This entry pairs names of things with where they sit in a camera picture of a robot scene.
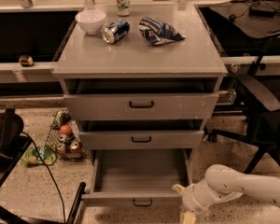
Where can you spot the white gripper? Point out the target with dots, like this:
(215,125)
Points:
(192,199)

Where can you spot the grey bottom drawer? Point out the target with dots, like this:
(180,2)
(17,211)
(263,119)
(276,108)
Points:
(140,178)

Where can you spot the grey drawer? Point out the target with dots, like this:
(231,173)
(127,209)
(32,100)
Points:
(140,178)
(140,99)
(141,134)

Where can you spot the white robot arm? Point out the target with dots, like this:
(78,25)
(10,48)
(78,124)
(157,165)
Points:
(222,184)

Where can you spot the grey middle drawer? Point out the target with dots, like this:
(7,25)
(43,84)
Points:
(141,134)

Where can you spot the grey drawer cabinet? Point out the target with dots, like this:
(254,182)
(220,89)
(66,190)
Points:
(88,56)

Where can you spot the grey top drawer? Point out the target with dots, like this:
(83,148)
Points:
(140,99)

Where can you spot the black office chair right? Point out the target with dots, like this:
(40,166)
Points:
(259,101)

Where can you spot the red soda can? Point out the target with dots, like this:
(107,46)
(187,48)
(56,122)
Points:
(76,147)

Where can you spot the silver soda can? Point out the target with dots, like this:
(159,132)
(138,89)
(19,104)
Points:
(61,148)

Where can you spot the orange ball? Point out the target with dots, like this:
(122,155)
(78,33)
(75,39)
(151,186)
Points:
(65,129)

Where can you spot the green chip bag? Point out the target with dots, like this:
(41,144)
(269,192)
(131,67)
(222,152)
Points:
(61,118)

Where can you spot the blue white chip bag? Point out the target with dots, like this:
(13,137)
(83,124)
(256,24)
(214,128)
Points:
(158,32)

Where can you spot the blue soda can lying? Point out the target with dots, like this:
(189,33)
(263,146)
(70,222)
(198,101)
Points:
(115,31)

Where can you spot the black chair left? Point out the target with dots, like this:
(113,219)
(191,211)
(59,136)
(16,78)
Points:
(12,146)

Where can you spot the black side table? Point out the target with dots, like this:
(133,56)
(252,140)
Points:
(237,34)

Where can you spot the white bowl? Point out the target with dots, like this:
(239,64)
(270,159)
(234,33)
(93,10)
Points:
(91,21)

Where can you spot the black power adapter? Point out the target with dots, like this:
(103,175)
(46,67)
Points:
(262,9)

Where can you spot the yellow black tape measure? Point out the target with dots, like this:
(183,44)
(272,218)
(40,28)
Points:
(26,61)

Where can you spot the green white upright can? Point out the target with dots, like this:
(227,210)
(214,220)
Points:
(123,7)

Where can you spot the wire basket on floor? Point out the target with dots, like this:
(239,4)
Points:
(64,141)

